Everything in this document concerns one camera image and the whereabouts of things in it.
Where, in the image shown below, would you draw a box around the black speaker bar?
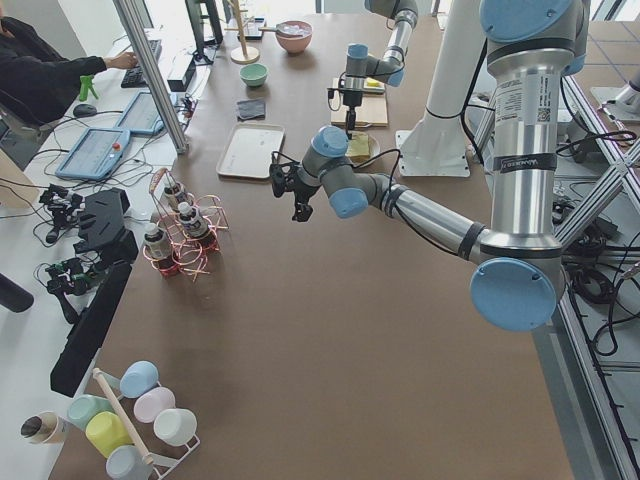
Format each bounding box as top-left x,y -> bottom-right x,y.
50,261 -> 132,398

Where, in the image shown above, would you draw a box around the near blue teach pendant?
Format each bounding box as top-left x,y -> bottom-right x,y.
55,128 -> 131,180

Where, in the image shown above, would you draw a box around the mint cup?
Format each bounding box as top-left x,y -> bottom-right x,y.
67,394 -> 113,431

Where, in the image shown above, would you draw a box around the front tea bottle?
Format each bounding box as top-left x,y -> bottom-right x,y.
144,222 -> 178,276

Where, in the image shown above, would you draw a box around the black keyboard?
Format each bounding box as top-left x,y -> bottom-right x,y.
120,40 -> 162,89

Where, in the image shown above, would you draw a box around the paper cup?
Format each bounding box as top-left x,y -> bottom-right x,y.
20,411 -> 68,444

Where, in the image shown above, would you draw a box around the copper wire bottle rack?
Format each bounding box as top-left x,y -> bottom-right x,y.
142,167 -> 229,280

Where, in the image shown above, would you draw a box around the pink cup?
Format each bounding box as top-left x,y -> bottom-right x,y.
133,386 -> 176,423

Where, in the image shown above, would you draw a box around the cream rabbit tray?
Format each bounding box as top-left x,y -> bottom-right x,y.
216,122 -> 285,180

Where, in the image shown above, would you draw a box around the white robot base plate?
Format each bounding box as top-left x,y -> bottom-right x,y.
395,127 -> 470,177

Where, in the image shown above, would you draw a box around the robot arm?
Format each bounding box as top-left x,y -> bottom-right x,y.
329,0 -> 419,138
269,1 -> 589,331

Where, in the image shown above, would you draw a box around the grey-blue cup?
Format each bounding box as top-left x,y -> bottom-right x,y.
106,445 -> 153,480

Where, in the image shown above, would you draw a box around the yellow cup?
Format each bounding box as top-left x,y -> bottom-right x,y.
85,411 -> 133,458

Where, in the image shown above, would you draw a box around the green bowl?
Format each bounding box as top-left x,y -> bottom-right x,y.
239,63 -> 268,88

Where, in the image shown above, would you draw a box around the bread slice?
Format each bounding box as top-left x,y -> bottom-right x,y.
346,131 -> 371,162

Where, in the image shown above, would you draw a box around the white cup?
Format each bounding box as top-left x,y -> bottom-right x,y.
153,408 -> 197,446

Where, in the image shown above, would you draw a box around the blue teach pendant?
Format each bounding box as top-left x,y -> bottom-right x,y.
55,128 -> 131,180
115,91 -> 164,136

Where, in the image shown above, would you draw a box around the wooden stand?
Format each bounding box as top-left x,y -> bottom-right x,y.
227,0 -> 260,65

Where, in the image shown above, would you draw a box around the blue cup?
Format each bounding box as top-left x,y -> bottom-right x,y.
120,360 -> 159,399

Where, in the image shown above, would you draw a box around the black monitor stand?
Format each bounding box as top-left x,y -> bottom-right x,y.
185,0 -> 223,66

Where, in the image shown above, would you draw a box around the far blue teach pendant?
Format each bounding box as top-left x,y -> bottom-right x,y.
115,91 -> 164,136

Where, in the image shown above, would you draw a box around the tea bottle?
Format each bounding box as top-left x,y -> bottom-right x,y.
144,222 -> 178,276
178,202 -> 210,240
163,180 -> 189,212

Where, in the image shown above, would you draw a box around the aluminium frame post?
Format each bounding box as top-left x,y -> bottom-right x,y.
113,0 -> 188,154

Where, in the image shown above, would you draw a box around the back tea bottle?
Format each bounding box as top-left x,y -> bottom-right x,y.
163,180 -> 189,212

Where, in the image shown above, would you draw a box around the right tea bottle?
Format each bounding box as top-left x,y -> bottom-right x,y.
178,202 -> 210,240

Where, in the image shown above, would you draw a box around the grey folded cloth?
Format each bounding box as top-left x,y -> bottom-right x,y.
236,99 -> 266,121

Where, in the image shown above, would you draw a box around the pink bowl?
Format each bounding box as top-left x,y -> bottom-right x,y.
275,20 -> 313,54

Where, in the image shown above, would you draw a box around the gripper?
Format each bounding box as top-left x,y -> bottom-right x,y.
269,161 -> 320,223
327,87 -> 363,140

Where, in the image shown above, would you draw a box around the white cup rack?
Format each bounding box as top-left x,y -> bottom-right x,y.
91,367 -> 201,479

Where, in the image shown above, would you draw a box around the wooden cutting board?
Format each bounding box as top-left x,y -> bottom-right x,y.
328,78 -> 388,128

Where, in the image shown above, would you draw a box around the person at desk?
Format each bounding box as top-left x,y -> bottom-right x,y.
1,16 -> 138,126

